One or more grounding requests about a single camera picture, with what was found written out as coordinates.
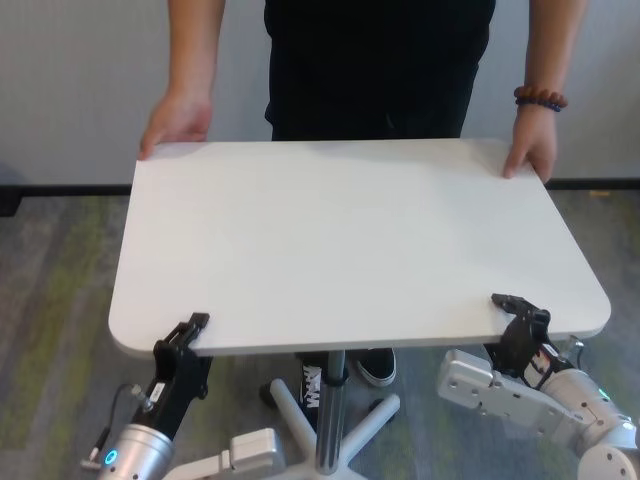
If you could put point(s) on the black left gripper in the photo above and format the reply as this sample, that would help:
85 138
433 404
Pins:
180 385

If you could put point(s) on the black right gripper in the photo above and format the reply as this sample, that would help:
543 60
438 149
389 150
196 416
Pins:
525 350

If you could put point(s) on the white rolling pedestal table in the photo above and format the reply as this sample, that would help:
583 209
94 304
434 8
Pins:
350 240

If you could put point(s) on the person's right forearm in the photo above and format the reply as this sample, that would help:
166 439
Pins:
195 45

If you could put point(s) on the person's left forearm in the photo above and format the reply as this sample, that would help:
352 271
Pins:
552 45

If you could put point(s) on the person's left hand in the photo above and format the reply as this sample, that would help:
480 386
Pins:
535 140

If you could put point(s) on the person's right hand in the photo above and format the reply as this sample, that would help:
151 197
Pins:
182 120

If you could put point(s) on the person's right black sneaker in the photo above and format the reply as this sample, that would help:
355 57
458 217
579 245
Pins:
311 387

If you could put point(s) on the person's black sneaker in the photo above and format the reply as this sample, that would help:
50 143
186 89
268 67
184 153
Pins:
377 367
311 387

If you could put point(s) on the person's left black sneaker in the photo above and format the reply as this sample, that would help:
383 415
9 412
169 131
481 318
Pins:
377 367

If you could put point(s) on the small black box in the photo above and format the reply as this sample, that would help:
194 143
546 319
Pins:
10 204

